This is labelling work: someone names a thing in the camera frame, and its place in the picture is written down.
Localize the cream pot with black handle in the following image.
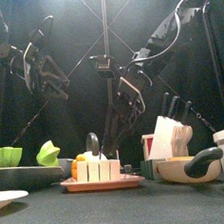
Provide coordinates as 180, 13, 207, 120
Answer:
155, 145, 224, 187

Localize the dark grey arched handle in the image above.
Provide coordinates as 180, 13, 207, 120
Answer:
84, 131, 102, 158

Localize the yellow toy food slice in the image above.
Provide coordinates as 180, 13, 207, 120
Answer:
166, 155, 196, 163

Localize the white plate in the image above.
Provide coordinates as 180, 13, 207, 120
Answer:
0, 188, 31, 212

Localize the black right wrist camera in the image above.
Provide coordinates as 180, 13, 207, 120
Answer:
87, 53, 116, 82

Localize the white toy bread slice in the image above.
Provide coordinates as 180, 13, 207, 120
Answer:
98, 159, 112, 182
87, 160, 102, 183
75, 160, 90, 184
109, 159, 122, 181

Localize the white toy knife block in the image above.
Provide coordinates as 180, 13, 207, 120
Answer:
145, 112, 196, 161

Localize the dark grey flat pan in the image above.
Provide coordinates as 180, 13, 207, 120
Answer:
0, 161, 66, 195

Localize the light green toy pepper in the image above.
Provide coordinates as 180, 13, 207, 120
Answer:
34, 139, 63, 168

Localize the salmon pink tray plate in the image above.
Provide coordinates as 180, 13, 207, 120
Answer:
59, 171, 146, 195

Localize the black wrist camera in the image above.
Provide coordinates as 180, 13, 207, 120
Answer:
87, 53, 116, 82
26, 14, 58, 52

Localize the orange toy fruit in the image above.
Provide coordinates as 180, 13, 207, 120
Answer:
68, 153, 89, 182

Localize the green toy lettuce cup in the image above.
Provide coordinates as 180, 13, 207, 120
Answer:
0, 145, 25, 168

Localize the white box with red spot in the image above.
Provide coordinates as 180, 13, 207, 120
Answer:
140, 133, 158, 162

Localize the black frame post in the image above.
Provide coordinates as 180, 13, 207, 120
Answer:
199, 0, 224, 130

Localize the white toy egg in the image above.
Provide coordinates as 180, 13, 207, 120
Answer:
83, 149, 108, 163

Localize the black handled toy knife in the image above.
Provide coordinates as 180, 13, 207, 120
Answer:
165, 95, 184, 120
177, 100, 195, 125
159, 91, 173, 119

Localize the small grey bowl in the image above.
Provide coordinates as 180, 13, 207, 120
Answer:
57, 157, 76, 180

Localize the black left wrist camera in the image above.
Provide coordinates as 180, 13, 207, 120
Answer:
26, 14, 58, 52

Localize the vertical metal frame pole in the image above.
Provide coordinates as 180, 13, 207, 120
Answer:
101, 0, 116, 107

